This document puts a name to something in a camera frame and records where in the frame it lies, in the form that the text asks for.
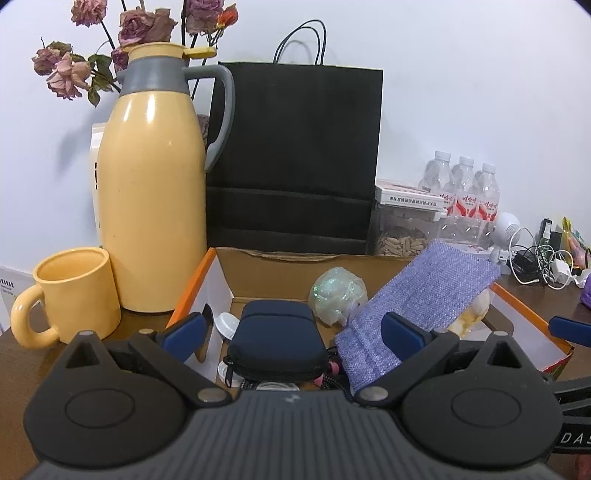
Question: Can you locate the white round plastic disc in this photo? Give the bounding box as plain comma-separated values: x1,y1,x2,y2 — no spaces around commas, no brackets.
213,312,239,341

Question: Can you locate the left water bottle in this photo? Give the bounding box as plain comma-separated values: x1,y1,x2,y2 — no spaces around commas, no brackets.
418,150,451,194

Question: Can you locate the right water bottle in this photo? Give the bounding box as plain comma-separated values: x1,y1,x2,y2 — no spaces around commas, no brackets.
473,163,501,225

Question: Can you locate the navy blue zipper pouch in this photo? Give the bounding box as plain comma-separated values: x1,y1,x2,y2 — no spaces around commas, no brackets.
223,300,329,383

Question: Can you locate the purple tissue pack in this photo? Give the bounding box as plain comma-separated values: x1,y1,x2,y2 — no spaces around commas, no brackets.
580,274,591,309

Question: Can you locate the crumpled iridescent plastic wrap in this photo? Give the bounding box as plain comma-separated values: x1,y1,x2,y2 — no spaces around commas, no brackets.
308,267,369,327

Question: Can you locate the tangled cables and charger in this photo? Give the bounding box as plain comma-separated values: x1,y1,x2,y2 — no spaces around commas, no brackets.
506,225,585,291

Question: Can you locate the black paper shopping bag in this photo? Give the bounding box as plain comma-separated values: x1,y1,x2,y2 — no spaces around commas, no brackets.
204,19,385,256

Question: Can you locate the lavender tin box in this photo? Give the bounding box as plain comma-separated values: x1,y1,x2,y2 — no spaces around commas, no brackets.
453,243,493,259

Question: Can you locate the yellow white plush toy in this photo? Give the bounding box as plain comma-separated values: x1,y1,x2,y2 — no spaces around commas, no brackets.
448,289,491,338

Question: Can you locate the white flat carton box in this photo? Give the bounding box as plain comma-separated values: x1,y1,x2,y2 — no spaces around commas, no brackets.
375,179,446,213

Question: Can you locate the yellow thermos jug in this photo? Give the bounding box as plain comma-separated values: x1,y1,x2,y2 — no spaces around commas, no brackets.
96,42,235,313

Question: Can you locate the dried pink flower bouquet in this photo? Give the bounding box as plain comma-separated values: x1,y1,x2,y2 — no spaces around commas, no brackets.
32,0,238,106

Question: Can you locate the purple knitted cloth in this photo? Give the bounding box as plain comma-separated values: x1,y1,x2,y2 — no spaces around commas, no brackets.
335,240,501,392

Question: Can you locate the yellow ceramic mug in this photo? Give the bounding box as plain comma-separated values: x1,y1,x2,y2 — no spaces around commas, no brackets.
10,247,121,349

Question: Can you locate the colourful snack packet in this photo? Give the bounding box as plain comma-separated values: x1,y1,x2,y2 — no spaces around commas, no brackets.
562,217,590,269

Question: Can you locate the middle water bottle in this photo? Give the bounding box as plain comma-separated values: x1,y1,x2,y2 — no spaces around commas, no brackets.
447,156,476,240

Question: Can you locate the clear container with seeds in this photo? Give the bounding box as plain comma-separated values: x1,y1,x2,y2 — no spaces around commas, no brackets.
366,202,447,258

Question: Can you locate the water bottle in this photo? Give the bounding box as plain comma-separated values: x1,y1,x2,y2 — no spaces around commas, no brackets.
447,156,476,240
418,150,451,194
473,163,501,225

